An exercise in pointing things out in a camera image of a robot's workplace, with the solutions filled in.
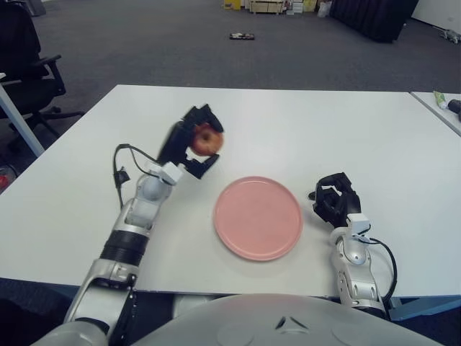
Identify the white plastic bag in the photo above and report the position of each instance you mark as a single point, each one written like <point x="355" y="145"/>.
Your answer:
<point x="323" y="10"/>

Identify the grey table frame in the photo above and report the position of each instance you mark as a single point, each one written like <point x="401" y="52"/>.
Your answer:
<point x="421" y="308"/>

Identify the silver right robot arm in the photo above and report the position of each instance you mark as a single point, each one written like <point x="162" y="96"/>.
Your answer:
<point x="356" y="277"/>

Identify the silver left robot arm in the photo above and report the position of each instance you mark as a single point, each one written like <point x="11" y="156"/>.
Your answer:
<point x="140" y="212"/>

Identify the small black floor object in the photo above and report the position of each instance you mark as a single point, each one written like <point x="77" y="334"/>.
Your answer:
<point x="242" y="36"/>

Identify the green white tube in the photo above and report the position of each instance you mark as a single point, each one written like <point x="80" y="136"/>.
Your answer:
<point x="440" y="99"/>

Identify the black cabinet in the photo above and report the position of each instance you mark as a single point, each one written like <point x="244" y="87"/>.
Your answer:
<point x="374" y="18"/>

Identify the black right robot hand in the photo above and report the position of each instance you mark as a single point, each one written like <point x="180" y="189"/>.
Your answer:
<point x="349" y="203"/>

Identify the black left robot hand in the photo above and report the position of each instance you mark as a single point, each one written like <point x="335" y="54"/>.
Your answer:
<point x="174" y="144"/>

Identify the black office chair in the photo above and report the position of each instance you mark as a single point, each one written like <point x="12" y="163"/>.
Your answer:
<point x="21" y="72"/>

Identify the white desk leg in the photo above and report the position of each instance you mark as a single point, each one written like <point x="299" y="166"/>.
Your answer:
<point x="21" y="122"/>

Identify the yellow box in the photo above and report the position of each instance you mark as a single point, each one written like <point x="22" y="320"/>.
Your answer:
<point x="232" y="4"/>

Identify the pink round plate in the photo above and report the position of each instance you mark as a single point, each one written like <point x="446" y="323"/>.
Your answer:
<point x="257" y="218"/>

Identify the wooden pallet crate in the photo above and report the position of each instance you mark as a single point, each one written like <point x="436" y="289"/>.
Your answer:
<point x="266" y="6"/>

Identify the grey robot torso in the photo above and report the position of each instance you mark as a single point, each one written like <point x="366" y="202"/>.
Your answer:
<point x="288" y="324"/>

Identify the red yellow apple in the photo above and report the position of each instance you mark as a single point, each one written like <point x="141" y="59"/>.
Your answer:
<point x="207" y="141"/>

